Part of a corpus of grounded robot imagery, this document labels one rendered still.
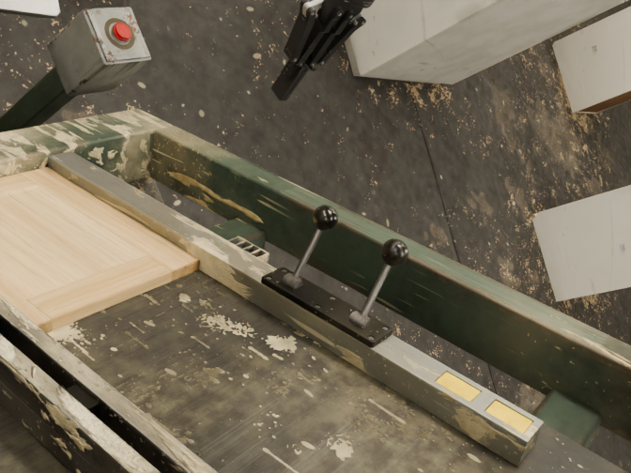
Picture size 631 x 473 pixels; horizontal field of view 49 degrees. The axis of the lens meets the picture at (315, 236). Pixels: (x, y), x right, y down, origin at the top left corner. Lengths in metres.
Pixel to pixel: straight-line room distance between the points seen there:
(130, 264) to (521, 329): 0.59
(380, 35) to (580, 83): 2.66
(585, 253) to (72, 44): 3.63
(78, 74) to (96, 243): 0.53
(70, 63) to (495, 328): 1.01
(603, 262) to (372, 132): 1.76
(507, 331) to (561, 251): 3.59
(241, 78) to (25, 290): 2.17
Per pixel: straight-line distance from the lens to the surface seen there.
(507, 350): 1.11
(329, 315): 0.95
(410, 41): 3.41
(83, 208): 1.23
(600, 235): 4.57
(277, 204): 1.28
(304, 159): 3.15
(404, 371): 0.91
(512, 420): 0.89
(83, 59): 1.55
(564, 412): 1.07
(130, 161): 1.49
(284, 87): 1.12
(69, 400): 0.76
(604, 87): 5.81
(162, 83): 2.79
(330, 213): 0.98
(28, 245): 1.13
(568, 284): 4.69
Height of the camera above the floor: 2.07
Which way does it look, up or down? 43 degrees down
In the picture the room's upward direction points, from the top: 70 degrees clockwise
